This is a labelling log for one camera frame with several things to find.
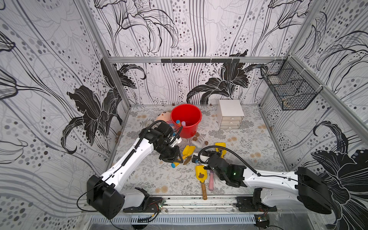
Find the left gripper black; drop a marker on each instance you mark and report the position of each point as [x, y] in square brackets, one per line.
[172, 156]

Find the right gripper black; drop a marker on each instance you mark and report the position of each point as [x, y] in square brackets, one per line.
[212, 160]

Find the green cleaning brush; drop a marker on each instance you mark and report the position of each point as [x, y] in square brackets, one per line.
[197, 144]

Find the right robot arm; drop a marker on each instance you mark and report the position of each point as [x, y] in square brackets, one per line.
[273, 189]

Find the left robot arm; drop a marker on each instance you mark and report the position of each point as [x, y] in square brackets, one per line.
[104, 193]

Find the red plastic bucket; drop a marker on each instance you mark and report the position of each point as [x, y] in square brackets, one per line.
[189, 113]

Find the plush doll toy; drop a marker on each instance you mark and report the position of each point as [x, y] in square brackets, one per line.
[165, 116]

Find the white mini drawer cabinet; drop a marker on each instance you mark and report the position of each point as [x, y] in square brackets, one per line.
[230, 114]

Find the yellow trowel wooden handle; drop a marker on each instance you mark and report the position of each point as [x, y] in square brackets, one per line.
[201, 175]

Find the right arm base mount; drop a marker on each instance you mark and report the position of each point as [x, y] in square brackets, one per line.
[246, 204]

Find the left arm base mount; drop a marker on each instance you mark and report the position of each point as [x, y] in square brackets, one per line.
[149, 205]

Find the black wire wall basket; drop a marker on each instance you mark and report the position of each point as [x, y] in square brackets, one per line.
[289, 84]

